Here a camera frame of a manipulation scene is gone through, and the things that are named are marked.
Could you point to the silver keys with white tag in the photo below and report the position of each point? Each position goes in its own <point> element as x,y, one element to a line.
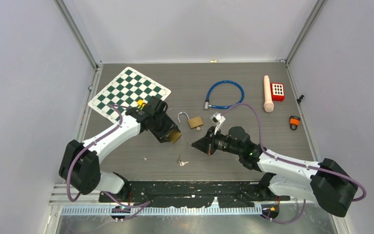
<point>181,163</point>

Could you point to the beige wooden rolling pin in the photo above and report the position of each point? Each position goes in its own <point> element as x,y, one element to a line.
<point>268,102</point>

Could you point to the red block with holes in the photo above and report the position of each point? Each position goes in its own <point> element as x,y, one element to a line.
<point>277,91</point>

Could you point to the black knob on rail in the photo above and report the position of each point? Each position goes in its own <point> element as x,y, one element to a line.
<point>299,100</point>

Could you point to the small orange padlock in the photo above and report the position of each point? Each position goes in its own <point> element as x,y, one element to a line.
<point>294,122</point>

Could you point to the yellow block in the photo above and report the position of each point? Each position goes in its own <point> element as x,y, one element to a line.
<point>141,103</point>

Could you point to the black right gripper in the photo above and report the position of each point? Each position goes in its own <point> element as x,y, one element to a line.
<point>207,144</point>

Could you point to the black front base panel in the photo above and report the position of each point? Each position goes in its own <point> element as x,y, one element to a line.
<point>190,194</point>

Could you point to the aluminium frame rail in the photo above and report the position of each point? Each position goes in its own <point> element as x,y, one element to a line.
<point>89,205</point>

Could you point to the green white chessboard mat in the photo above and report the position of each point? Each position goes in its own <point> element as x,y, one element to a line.
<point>126,89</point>

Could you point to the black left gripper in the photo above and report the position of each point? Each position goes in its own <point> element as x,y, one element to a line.
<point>162,135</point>

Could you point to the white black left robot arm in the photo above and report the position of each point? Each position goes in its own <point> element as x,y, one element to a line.
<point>80,166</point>

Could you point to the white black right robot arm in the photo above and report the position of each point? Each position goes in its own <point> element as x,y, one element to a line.
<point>325,183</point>

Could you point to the brass padlock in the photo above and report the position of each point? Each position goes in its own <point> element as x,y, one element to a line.
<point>174,136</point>
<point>193,122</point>

